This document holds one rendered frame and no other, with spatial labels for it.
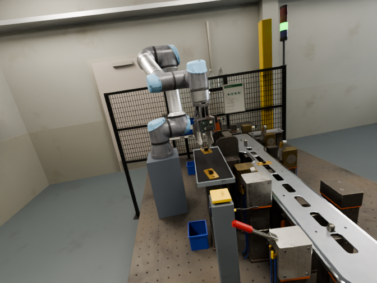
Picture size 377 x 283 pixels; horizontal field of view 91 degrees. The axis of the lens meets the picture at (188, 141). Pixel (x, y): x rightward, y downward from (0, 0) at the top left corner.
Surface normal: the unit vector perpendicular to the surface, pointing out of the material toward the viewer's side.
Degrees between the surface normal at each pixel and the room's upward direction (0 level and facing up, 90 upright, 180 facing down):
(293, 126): 90
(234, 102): 90
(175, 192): 90
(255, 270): 0
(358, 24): 90
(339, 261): 0
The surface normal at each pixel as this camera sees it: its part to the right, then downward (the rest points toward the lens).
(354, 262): -0.15, -0.95
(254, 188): 0.02, 0.29
